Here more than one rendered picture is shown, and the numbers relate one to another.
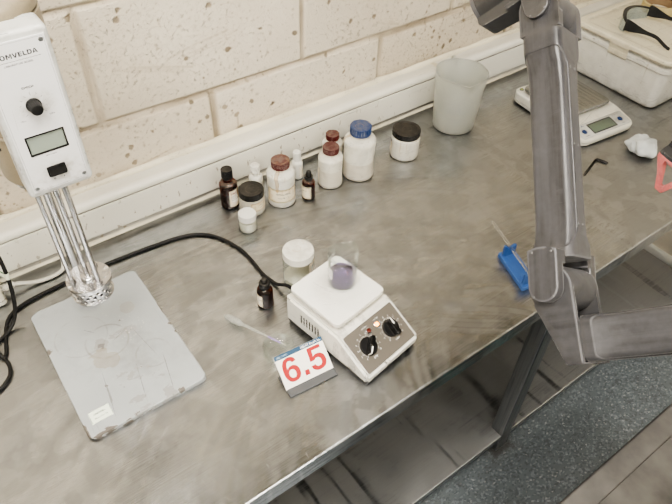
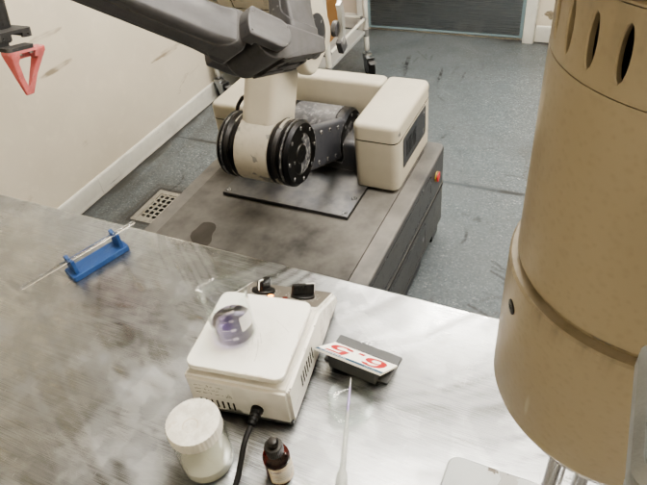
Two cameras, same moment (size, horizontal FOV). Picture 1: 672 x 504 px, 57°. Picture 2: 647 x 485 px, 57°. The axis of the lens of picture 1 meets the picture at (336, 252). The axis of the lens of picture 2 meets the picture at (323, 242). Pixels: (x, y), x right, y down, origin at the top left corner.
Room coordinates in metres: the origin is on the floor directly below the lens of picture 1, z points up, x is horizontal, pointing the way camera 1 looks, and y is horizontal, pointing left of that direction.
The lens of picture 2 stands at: (0.81, 0.47, 1.36)
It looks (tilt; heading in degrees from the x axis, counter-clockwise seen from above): 40 degrees down; 247
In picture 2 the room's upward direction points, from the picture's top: 7 degrees counter-clockwise
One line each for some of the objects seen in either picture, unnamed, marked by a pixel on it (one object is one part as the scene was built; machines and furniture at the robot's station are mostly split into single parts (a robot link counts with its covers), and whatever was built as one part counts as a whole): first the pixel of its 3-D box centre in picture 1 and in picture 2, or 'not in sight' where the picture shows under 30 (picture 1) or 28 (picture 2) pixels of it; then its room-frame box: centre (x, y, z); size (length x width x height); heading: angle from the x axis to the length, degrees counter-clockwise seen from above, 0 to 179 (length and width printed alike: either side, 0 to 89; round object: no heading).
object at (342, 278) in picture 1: (343, 266); (226, 312); (0.73, -0.01, 0.87); 0.06 x 0.05 x 0.08; 146
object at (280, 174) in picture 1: (281, 180); not in sight; (1.05, 0.12, 0.80); 0.06 x 0.06 x 0.11
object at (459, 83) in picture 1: (456, 95); not in sight; (1.39, -0.29, 0.82); 0.18 x 0.13 x 0.15; 5
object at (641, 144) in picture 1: (644, 145); not in sight; (1.28, -0.74, 0.77); 0.08 x 0.08 x 0.04; 32
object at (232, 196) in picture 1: (228, 187); not in sight; (1.03, 0.23, 0.80); 0.04 x 0.04 x 0.10
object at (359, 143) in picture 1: (359, 149); not in sight; (1.16, -0.04, 0.81); 0.07 x 0.07 x 0.13
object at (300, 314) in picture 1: (347, 314); (264, 341); (0.70, -0.02, 0.79); 0.22 x 0.13 x 0.08; 47
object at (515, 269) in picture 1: (518, 265); (94, 253); (0.86, -0.36, 0.77); 0.10 x 0.03 x 0.04; 19
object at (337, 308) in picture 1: (337, 290); (250, 334); (0.72, 0.00, 0.83); 0.12 x 0.12 x 0.01; 47
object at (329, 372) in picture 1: (305, 366); (359, 353); (0.60, 0.04, 0.77); 0.09 x 0.06 x 0.04; 122
